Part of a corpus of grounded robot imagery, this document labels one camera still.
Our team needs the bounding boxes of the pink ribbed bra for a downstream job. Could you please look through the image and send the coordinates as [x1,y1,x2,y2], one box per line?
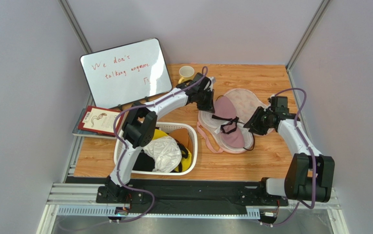
[211,96,254,151]

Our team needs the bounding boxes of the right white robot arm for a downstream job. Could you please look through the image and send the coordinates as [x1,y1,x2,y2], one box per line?
[244,96,335,204]

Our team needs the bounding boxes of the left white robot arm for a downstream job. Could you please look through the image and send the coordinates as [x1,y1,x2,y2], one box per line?
[105,66,215,193]

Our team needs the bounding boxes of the orange bra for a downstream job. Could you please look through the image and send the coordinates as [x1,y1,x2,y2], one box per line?
[169,128,194,153]

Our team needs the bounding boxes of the white plastic laundry basket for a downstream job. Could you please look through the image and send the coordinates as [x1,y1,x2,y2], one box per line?
[132,122,198,176]

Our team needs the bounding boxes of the black bra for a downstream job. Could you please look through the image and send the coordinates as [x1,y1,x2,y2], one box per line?
[133,151,155,172]

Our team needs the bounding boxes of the yellow ceramic mug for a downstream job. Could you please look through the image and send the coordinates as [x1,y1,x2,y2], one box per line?
[178,66,195,84]

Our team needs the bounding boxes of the white dry-erase board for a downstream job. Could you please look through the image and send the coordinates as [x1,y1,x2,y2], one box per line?
[80,38,173,109]

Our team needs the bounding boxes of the red cover book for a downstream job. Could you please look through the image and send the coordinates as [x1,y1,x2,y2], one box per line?
[78,106,125,136]

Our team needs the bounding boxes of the grey book underneath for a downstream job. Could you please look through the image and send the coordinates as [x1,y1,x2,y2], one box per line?
[72,108,101,138]

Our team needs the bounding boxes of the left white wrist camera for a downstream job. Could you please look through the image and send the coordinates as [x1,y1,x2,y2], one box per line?
[204,77,216,90]

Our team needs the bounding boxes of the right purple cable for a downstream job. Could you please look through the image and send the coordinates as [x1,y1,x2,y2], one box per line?
[259,87,317,227]

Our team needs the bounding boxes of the purple cable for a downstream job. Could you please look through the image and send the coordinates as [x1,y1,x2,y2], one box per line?
[259,87,317,227]
[110,66,210,223]

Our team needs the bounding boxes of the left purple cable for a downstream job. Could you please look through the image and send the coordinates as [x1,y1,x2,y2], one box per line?
[110,66,210,223]

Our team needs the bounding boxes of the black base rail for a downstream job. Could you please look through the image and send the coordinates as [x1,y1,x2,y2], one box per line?
[96,178,289,215]

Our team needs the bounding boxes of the aluminium frame rails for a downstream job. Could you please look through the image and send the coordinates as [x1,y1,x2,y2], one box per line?
[46,183,349,234]

